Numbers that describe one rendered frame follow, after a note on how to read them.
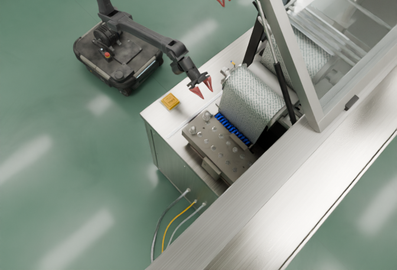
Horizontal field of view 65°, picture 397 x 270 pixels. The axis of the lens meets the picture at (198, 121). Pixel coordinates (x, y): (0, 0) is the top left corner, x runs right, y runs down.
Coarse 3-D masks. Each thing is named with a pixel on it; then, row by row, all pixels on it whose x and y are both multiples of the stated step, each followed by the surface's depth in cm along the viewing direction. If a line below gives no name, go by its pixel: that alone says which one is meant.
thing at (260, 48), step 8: (256, 24) 142; (256, 32) 145; (264, 32) 147; (256, 40) 149; (264, 40) 155; (248, 48) 158; (256, 48) 154; (264, 48) 171; (248, 56) 162; (256, 56) 174; (248, 64) 167
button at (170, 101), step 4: (168, 96) 163; (172, 96) 163; (164, 100) 161; (168, 100) 162; (172, 100) 162; (176, 100) 162; (164, 104) 162; (168, 104) 161; (172, 104) 161; (176, 104) 162; (168, 108) 161; (172, 108) 162
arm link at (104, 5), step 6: (102, 0) 149; (108, 0) 151; (102, 6) 152; (108, 6) 153; (102, 12) 154; (108, 12) 154; (114, 12) 159; (120, 12) 155; (102, 18) 157; (108, 18) 153; (114, 18) 152; (120, 18) 154
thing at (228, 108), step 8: (224, 96) 135; (224, 104) 140; (232, 104) 134; (224, 112) 145; (232, 112) 139; (240, 112) 133; (232, 120) 144; (240, 120) 138; (248, 120) 132; (240, 128) 143; (248, 128) 137; (256, 128) 131; (248, 136) 142; (256, 136) 136
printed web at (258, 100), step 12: (276, 48) 127; (264, 60) 139; (240, 72) 125; (228, 84) 127; (240, 84) 124; (252, 84) 123; (264, 84) 124; (288, 84) 137; (228, 96) 132; (240, 96) 125; (252, 96) 122; (264, 96) 121; (276, 96) 122; (252, 108) 124; (264, 108) 121; (276, 108) 119; (264, 120) 122
